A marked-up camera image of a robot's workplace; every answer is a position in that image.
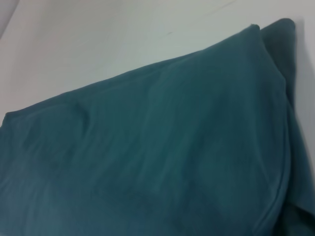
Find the teal blue shirt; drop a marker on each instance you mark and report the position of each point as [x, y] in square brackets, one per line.
[160, 147]

